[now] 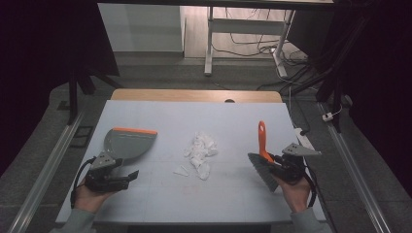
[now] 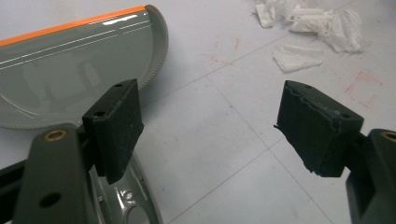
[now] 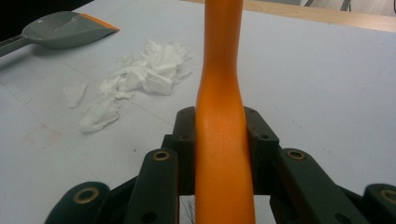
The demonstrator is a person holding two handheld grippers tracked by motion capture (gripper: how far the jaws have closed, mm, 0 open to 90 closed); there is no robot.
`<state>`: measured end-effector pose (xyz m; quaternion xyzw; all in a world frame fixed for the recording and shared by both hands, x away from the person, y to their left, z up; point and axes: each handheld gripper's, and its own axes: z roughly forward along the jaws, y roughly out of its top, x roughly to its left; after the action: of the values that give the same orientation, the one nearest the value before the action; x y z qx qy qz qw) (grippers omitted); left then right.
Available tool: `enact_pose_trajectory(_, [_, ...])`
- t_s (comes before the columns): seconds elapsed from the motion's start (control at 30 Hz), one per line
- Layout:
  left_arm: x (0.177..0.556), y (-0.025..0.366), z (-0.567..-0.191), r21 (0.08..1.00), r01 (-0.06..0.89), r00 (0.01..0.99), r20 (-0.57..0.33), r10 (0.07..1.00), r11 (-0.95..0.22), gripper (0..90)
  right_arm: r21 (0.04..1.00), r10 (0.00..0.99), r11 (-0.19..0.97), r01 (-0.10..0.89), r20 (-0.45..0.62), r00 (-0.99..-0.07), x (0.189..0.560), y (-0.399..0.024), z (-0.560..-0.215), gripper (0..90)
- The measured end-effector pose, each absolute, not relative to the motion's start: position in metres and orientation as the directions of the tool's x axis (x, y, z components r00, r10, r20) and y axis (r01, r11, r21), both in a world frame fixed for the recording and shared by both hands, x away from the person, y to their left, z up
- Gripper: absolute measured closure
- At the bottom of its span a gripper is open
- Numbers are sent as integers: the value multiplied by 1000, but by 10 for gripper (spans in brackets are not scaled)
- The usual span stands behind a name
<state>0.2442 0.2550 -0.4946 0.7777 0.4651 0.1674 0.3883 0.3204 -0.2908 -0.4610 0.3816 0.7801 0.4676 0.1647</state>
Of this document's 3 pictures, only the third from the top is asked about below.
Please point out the white desk frame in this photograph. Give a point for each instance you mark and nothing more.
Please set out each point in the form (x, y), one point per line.
(345, 4)

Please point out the wooden table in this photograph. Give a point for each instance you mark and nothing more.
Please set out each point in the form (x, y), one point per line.
(342, 17)

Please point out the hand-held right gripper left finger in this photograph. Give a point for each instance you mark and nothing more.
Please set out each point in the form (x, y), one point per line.
(186, 146)

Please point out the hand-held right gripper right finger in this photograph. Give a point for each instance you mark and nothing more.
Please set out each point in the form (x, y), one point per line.
(260, 140)

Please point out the pile of white paper scraps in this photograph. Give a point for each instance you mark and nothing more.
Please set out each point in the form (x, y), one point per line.
(155, 71)

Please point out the grey dustpan with orange edge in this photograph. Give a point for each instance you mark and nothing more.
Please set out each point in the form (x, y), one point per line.
(62, 31)

